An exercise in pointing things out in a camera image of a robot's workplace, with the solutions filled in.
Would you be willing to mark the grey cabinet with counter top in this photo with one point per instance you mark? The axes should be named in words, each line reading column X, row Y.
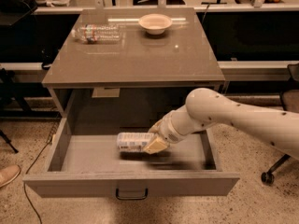
column 128, row 83

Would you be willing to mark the tan shoe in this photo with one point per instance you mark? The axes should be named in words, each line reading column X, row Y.
column 8, row 174

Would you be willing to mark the open grey top drawer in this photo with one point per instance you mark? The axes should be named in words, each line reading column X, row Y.
column 84, row 160

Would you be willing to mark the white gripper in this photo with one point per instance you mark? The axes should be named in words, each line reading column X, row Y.
column 168, row 129

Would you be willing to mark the clear plastic bottle red label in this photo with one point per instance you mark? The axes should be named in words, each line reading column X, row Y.
column 97, row 33

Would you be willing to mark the black drawer handle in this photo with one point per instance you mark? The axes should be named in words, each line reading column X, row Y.
column 129, row 195

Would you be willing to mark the white paper bowl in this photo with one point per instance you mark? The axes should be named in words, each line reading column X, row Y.
column 155, row 24

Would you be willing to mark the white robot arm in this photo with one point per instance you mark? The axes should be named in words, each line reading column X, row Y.
column 204, row 108

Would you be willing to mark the black tripod leg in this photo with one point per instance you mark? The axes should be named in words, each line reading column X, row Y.
column 8, row 141

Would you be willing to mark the black office chair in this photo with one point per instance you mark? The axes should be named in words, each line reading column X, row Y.
column 289, row 99

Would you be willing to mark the blue label plastic bottle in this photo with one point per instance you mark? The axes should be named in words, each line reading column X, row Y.
column 132, row 142

